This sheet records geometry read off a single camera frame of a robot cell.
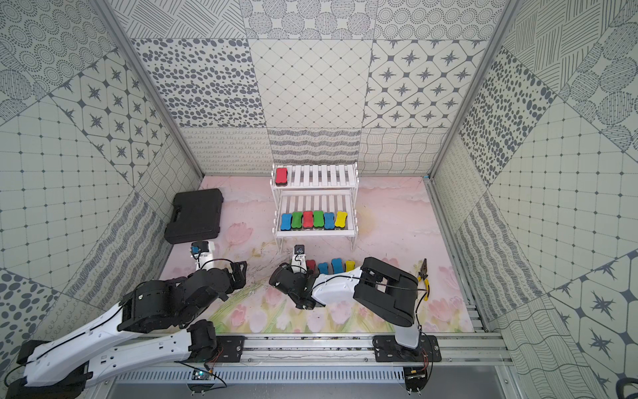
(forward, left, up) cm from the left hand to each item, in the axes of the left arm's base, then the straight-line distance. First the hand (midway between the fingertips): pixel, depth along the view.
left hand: (235, 266), depth 68 cm
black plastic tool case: (+31, +32, -20) cm, 49 cm away
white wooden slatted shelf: (+32, -21, -10) cm, 40 cm away
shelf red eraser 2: (+22, -18, -8) cm, 30 cm away
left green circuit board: (-23, +11, -24) cm, 35 cm away
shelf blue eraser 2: (+21, -10, -8) cm, 24 cm away
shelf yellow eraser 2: (+23, -30, -9) cm, 39 cm away
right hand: (+9, -13, -21) cm, 26 cm away
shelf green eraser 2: (+22, -22, -8) cm, 32 cm away
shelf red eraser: (+31, -9, +5) cm, 32 cm away
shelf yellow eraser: (+11, -33, -22) cm, 41 cm away
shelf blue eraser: (+10, -24, -22) cm, 34 cm away
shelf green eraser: (+21, -14, -8) cm, 26 cm away
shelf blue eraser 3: (+21, -26, -7) cm, 34 cm away
